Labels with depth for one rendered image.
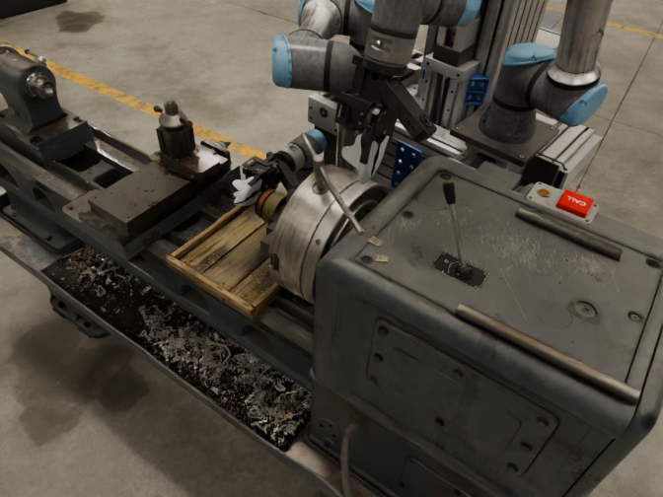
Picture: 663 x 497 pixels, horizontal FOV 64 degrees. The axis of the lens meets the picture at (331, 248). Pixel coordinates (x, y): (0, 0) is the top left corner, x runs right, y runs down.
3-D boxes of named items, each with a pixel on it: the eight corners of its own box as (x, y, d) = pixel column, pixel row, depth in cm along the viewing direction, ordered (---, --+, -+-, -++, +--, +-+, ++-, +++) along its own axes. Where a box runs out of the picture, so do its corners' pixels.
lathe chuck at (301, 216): (377, 240, 143) (379, 151, 118) (307, 325, 128) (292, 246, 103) (349, 226, 147) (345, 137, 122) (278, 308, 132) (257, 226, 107)
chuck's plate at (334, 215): (388, 245, 142) (392, 157, 117) (319, 332, 127) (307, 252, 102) (377, 240, 143) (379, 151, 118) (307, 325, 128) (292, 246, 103)
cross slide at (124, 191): (237, 164, 169) (236, 152, 166) (128, 236, 144) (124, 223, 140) (199, 145, 176) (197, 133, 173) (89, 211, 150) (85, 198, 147)
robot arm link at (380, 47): (423, 38, 84) (401, 40, 78) (415, 67, 87) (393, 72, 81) (383, 26, 87) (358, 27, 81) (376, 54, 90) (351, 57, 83)
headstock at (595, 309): (622, 365, 128) (709, 249, 101) (558, 538, 99) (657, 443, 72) (406, 257, 151) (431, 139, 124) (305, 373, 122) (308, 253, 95)
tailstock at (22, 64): (97, 140, 186) (72, 60, 166) (46, 166, 175) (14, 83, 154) (45, 111, 198) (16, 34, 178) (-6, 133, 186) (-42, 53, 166)
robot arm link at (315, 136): (328, 157, 156) (329, 131, 150) (305, 174, 150) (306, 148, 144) (307, 147, 159) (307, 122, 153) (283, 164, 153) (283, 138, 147)
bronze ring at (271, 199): (305, 192, 128) (275, 177, 132) (280, 212, 123) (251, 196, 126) (304, 221, 135) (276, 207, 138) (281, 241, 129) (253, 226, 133)
